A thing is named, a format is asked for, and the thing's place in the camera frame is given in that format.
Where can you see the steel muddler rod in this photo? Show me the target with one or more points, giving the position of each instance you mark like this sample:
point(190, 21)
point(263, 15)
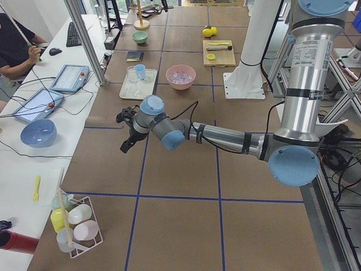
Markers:
point(218, 48)

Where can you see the light blue plastic cup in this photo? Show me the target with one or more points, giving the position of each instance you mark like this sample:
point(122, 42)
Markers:
point(140, 71)

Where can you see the pink cup in rack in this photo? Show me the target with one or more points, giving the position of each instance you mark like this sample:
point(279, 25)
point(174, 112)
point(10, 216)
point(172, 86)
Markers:
point(86, 231)

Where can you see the blue bowl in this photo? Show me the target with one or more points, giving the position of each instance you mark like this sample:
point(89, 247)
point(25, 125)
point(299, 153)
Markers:
point(39, 133)

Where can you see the green ceramic bowl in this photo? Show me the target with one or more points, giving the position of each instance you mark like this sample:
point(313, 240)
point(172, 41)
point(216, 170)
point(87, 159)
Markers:
point(140, 37)

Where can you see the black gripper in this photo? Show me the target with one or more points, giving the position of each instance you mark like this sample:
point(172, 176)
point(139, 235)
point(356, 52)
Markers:
point(164, 5)
point(136, 136)

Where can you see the pink ice bowl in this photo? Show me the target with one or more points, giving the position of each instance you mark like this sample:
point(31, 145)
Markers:
point(181, 68)

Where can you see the wooden stand base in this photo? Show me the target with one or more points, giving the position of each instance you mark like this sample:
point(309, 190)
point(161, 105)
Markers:
point(141, 23)

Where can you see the red cylinder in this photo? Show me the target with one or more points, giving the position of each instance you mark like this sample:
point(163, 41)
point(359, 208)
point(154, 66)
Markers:
point(13, 241)

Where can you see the pointer stick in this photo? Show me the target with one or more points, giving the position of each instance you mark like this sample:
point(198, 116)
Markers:
point(17, 25)

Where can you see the pile of ice cubes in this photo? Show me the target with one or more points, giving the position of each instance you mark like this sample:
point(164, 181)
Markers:
point(180, 78)

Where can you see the steel ice scoop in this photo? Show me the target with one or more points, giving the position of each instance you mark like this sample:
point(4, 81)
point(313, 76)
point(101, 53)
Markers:
point(153, 10)

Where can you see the person in black shirt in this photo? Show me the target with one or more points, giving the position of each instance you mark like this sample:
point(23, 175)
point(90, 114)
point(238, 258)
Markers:
point(23, 69)

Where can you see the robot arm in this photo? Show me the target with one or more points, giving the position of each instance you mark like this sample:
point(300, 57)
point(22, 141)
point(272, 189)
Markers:
point(291, 150)

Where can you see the yellow plastic spoon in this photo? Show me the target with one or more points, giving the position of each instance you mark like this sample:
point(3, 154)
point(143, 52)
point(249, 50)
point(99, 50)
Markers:
point(36, 188)

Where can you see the cream bear tray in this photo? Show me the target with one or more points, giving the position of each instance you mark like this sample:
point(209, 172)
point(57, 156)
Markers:
point(141, 89)

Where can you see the aluminium frame post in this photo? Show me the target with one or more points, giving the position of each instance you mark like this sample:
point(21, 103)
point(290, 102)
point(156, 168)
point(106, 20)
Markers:
point(76, 17)

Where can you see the clear wine glass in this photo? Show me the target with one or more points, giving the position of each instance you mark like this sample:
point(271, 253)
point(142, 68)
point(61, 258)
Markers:
point(132, 76)

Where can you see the yellow lemon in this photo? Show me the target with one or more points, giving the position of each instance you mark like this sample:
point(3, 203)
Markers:
point(214, 31)
point(207, 32)

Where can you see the black keyboard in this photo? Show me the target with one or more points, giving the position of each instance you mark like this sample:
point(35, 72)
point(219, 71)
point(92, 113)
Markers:
point(73, 39)

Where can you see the teach pendant tablet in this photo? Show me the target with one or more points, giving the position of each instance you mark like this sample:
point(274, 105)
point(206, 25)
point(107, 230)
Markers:
point(71, 78)
point(38, 106)

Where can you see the black computer mouse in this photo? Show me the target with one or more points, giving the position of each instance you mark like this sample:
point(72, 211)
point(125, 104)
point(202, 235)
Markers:
point(54, 51)

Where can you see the yellow cup in rack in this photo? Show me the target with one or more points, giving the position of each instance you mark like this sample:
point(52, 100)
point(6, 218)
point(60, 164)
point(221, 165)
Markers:
point(57, 220)

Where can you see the white wire cup rack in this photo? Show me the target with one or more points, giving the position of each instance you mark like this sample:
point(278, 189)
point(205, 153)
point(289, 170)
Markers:
point(75, 224)

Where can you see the clear cup in rack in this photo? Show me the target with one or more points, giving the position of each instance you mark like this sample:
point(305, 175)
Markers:
point(62, 241)

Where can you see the yellow plastic knife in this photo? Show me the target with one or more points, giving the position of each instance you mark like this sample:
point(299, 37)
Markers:
point(219, 43)

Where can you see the white cup in rack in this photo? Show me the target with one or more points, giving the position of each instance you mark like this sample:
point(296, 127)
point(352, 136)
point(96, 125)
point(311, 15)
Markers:
point(79, 214)

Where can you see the black power adapter box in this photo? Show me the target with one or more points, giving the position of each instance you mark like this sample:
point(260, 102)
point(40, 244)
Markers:
point(111, 39)

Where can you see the wooden cutting board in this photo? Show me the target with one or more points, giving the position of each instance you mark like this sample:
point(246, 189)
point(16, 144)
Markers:
point(224, 58)

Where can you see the lemon slice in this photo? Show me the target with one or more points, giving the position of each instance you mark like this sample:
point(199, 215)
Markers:
point(211, 57)

